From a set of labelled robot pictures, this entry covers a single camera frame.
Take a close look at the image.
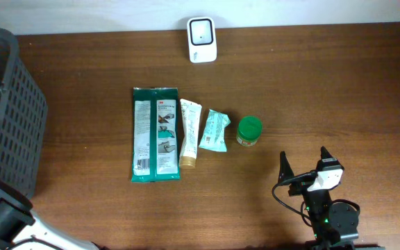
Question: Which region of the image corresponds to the green lid jar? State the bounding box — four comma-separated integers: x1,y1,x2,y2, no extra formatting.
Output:
236,116,263,147

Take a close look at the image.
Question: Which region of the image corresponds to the white cream tube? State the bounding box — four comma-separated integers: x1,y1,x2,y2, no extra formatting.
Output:
179,99,202,169

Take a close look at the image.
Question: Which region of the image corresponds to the grey plastic mesh basket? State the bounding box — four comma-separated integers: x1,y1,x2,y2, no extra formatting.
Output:
0,28,48,199

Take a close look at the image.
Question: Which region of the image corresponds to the green glove package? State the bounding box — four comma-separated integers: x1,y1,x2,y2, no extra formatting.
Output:
131,87,181,183

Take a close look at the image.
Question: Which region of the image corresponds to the white barcode scanner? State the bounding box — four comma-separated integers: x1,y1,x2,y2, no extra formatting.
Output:
187,17,217,63

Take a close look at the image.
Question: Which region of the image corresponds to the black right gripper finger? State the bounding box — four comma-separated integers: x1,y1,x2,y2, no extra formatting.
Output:
278,151,294,183
320,146,338,163

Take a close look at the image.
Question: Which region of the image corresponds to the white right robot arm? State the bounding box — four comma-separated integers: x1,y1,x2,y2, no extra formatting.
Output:
272,147,382,249

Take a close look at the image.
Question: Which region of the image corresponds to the teal wipes packet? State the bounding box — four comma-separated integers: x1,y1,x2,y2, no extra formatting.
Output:
199,109,231,153

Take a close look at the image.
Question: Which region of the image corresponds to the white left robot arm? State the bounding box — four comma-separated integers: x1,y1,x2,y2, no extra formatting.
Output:
0,181,101,250

